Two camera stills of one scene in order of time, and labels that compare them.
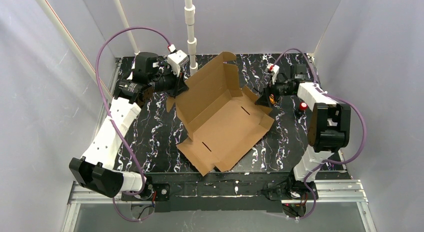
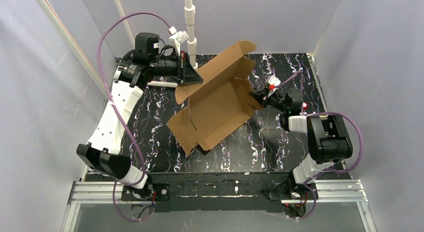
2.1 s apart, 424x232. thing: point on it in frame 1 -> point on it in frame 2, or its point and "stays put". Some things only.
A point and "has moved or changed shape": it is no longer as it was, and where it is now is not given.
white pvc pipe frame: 98,75 stays put
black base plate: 223,192 stays put
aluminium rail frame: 329,191 stays put
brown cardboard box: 223,122 has moved or changed shape
